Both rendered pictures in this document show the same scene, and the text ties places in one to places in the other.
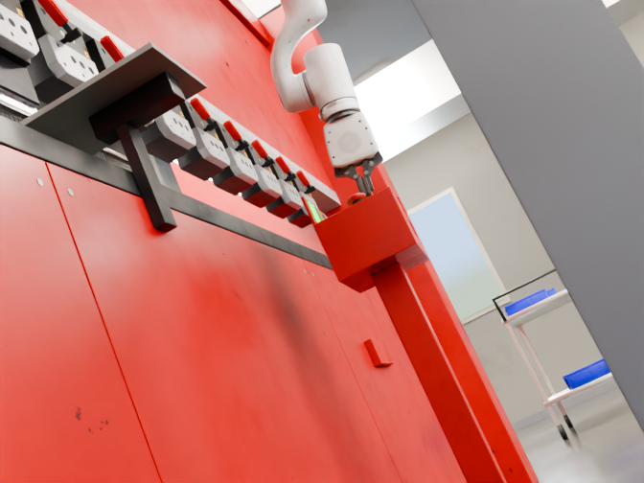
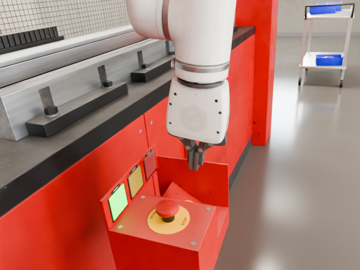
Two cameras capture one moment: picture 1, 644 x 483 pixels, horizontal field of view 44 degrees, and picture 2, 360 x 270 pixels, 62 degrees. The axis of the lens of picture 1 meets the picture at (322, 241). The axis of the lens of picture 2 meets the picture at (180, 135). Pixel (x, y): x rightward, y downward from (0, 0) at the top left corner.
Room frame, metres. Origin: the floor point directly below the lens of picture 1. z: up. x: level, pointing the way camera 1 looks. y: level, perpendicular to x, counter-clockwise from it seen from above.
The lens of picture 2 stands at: (1.11, -0.22, 1.13)
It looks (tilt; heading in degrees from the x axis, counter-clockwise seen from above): 26 degrees down; 15
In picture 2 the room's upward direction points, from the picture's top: 5 degrees counter-clockwise
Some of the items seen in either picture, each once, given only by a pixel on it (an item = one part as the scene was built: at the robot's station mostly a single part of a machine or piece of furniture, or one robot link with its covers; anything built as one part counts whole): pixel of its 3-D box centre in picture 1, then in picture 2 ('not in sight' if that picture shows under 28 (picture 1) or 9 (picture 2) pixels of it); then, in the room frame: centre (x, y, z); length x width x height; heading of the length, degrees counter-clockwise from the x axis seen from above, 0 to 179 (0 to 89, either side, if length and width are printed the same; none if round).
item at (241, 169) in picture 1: (226, 159); not in sight; (2.11, 0.15, 1.26); 0.15 x 0.09 x 0.17; 168
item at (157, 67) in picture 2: not in sight; (160, 65); (2.13, 0.09, 0.89); 0.30 x 0.05 x 0.03; 168
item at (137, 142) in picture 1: (156, 157); not in sight; (1.12, 0.18, 0.88); 0.14 x 0.04 x 0.22; 78
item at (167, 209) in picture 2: (358, 203); (167, 212); (1.49, -0.09, 0.79); 0.04 x 0.04 x 0.04
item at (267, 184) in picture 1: (253, 174); not in sight; (2.31, 0.11, 1.26); 0.15 x 0.09 x 0.17; 168
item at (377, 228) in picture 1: (367, 229); (174, 213); (1.53, -0.09, 0.75); 0.20 x 0.16 x 0.18; 171
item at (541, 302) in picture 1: (566, 352); (325, 41); (5.03, -1.08, 0.44); 0.93 x 0.54 x 0.88; 161
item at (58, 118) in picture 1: (111, 107); not in sight; (1.13, 0.21, 1.00); 0.26 x 0.18 x 0.01; 78
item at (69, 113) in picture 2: not in sight; (84, 104); (1.74, 0.17, 0.89); 0.30 x 0.05 x 0.03; 168
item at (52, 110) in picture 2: not in sight; (51, 111); (1.64, 0.19, 0.91); 0.03 x 0.03 x 0.02
